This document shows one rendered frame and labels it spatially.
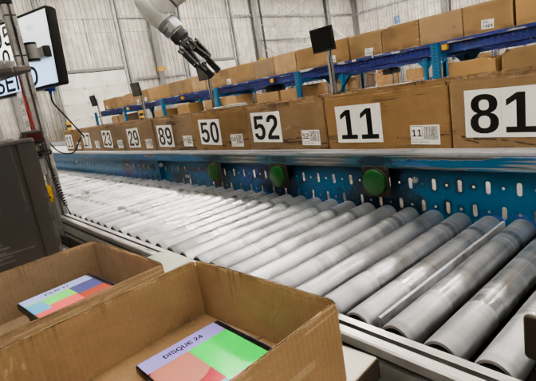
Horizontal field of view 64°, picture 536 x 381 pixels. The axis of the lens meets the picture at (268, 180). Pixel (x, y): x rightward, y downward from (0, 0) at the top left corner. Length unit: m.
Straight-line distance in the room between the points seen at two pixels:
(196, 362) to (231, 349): 0.05
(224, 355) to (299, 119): 0.96
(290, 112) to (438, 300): 0.90
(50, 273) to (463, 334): 0.73
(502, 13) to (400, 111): 4.77
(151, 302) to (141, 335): 0.05
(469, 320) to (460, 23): 5.56
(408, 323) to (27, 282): 0.68
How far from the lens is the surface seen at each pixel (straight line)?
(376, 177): 1.17
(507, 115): 1.07
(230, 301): 0.66
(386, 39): 6.59
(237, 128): 1.68
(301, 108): 1.40
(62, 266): 0.95
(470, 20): 6.04
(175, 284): 0.68
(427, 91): 1.14
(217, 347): 0.62
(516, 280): 0.79
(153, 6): 1.92
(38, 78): 2.01
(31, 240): 1.03
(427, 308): 0.69
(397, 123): 1.19
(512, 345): 0.62
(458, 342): 0.63
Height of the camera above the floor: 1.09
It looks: 11 degrees down
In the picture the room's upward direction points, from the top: 9 degrees counter-clockwise
